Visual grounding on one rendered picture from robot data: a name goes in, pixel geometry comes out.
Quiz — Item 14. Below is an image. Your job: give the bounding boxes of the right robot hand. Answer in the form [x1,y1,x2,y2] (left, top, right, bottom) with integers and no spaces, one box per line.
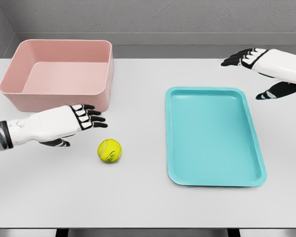
[221,48,296,100]

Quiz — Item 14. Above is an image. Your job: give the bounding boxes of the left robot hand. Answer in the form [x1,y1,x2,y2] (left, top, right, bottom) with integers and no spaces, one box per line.
[34,104,109,148]

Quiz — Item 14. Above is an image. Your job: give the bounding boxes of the pink plastic basket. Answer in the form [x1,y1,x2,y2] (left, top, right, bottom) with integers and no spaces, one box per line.
[0,39,114,113]

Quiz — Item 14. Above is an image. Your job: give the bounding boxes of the yellow tennis ball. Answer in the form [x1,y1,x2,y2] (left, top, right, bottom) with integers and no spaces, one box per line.
[97,138,123,164]

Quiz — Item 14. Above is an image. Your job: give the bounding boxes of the blue plastic tray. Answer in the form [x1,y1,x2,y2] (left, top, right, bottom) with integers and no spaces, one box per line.
[165,86,268,189]

